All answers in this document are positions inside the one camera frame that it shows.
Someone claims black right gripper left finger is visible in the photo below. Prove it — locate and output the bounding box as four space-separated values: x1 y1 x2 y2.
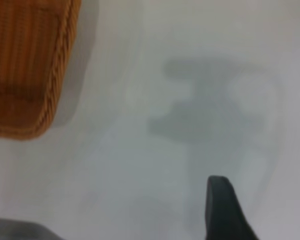
205 175 260 240

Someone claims yellow woven wicker basket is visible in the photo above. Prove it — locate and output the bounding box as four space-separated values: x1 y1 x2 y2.
0 0 83 141

